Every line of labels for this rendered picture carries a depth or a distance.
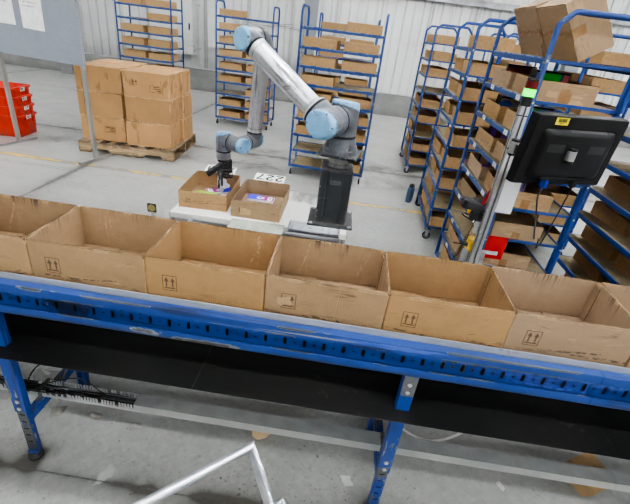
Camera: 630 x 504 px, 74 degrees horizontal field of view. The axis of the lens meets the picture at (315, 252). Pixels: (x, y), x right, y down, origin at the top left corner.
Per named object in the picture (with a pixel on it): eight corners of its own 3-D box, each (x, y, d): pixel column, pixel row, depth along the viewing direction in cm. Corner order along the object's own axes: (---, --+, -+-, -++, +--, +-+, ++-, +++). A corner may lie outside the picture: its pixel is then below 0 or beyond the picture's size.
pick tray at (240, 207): (289, 199, 270) (290, 184, 266) (279, 223, 236) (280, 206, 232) (246, 193, 271) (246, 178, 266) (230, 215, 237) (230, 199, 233)
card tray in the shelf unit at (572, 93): (510, 90, 255) (516, 73, 250) (560, 97, 254) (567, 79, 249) (534, 100, 219) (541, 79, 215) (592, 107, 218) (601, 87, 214)
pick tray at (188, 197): (240, 189, 275) (241, 175, 270) (226, 212, 241) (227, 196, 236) (197, 184, 275) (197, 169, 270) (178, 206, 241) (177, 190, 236)
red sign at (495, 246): (500, 259, 219) (508, 237, 213) (500, 260, 218) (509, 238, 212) (469, 255, 219) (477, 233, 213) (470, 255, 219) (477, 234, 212)
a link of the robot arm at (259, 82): (264, 24, 228) (251, 143, 265) (249, 23, 219) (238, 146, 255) (281, 29, 224) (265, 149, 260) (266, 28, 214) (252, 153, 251)
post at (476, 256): (476, 277, 225) (536, 106, 183) (478, 281, 220) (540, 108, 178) (454, 273, 225) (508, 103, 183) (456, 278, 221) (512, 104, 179)
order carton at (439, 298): (477, 303, 162) (491, 265, 154) (499, 354, 136) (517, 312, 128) (376, 288, 163) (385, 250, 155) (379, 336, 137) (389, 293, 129)
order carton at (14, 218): (85, 244, 167) (78, 205, 159) (34, 283, 141) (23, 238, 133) (-10, 230, 168) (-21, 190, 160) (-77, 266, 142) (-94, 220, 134)
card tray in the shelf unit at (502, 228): (473, 211, 293) (477, 197, 288) (516, 216, 292) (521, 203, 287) (489, 235, 257) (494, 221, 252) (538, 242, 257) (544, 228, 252)
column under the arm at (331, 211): (310, 207, 261) (316, 156, 246) (351, 213, 261) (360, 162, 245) (306, 224, 238) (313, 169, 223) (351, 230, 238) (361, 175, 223)
